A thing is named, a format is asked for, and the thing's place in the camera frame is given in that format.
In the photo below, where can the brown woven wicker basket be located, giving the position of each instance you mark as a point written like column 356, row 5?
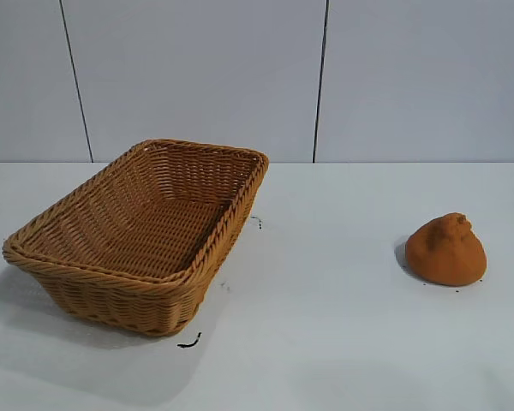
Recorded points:
column 133, row 222

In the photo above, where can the small black curved scrap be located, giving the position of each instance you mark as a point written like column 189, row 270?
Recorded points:
column 187, row 345

